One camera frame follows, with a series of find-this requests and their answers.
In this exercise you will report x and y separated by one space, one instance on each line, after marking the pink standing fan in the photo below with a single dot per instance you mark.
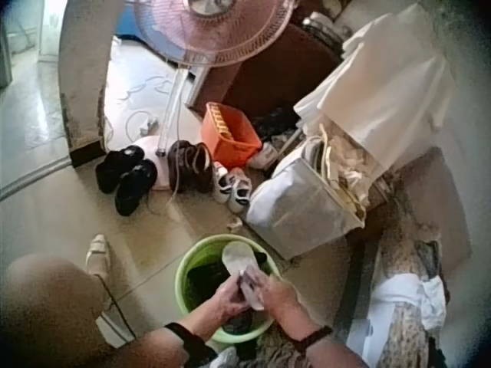
215 27

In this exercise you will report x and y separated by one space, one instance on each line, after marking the white cloth cover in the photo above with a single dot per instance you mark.
387 88

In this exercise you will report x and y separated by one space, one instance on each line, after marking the person's right hand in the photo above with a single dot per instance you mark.
282 303

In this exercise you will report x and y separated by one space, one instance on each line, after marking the person's left hand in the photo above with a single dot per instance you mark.
222 303

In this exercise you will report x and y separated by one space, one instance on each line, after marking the white paper sheet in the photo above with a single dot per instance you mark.
111 327

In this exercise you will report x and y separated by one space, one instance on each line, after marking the person's right fingers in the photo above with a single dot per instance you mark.
262 285

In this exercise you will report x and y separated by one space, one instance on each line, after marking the white sneaker black stripe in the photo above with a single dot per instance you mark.
220 184
239 191

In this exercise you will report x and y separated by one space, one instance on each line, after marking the orange plastic basket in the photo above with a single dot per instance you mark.
234 134

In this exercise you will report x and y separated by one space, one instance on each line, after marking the white shoe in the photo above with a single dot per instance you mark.
238 258

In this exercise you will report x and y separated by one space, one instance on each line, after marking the brown boots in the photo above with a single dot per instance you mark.
190 163

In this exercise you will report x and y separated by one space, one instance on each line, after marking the patterned brown rug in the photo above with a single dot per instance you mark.
399 283

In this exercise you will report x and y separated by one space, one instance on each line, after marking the heap of beige rags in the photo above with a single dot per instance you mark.
345 161

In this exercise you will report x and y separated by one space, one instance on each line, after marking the black shoe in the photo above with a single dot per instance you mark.
134 186
115 168

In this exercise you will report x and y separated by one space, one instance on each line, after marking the person's legs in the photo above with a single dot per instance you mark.
46 310

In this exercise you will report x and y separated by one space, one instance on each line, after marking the person's left fingers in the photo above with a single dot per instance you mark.
237 291

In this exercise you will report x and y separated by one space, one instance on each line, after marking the crumpled white cloth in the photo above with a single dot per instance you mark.
418 299

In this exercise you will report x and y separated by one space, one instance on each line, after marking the black wrist band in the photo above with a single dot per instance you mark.
312 337
190 339

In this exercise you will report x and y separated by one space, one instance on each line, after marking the green plastic bucket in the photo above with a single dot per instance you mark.
199 264

